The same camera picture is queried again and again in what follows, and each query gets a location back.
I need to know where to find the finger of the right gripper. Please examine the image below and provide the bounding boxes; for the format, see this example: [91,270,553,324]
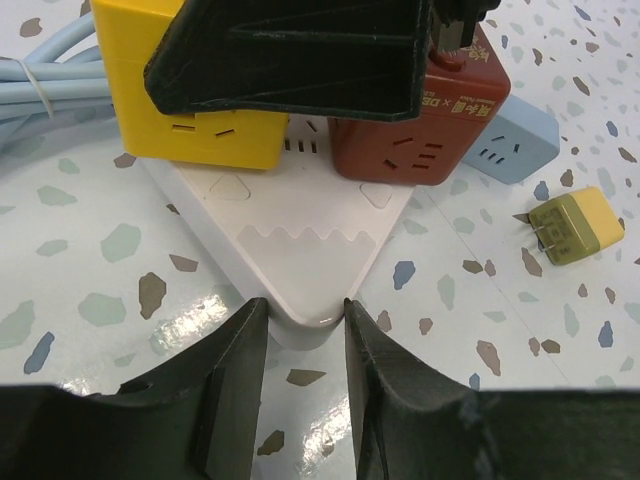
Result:
[144,1,432,122]

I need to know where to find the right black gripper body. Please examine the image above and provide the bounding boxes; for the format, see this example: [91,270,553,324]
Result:
[431,0,500,52]

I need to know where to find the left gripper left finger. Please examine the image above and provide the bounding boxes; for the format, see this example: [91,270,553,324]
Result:
[1,298,268,479]

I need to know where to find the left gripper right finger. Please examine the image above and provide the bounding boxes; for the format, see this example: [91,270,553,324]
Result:
[344,300,639,479]

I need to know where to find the red square plug adapter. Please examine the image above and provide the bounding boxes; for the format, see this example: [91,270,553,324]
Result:
[328,25,511,186]

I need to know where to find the light blue power strip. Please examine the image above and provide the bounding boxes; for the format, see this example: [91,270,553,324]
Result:
[461,95,560,185]

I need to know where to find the white triangular power strip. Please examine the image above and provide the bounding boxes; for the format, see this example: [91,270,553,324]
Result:
[142,115,413,351]

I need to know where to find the yellow cube socket adapter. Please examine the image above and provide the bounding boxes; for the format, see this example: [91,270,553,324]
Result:
[91,0,289,170]

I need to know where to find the small yellow plug adapter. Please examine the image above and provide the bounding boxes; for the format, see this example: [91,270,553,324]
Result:
[504,186,625,267]

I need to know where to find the light blue cord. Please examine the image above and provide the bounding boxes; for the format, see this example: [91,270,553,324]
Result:
[0,14,119,151]

